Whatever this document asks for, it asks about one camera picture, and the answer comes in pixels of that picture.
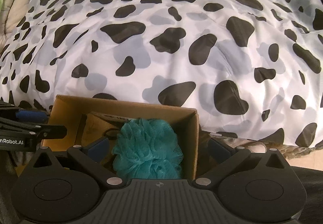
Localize cow print blanket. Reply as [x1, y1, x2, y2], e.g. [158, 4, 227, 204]
[1, 0, 322, 148]

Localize dark grey fabric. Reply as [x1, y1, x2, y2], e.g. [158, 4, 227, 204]
[199, 130, 323, 224]

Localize teal mesh bath loofah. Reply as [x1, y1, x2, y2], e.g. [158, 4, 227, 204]
[112, 119, 183, 180]

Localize brown cardboard box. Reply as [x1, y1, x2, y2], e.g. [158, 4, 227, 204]
[42, 95, 199, 180]

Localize tan drawstring pouch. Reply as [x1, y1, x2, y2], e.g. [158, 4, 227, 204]
[75, 111, 131, 146]

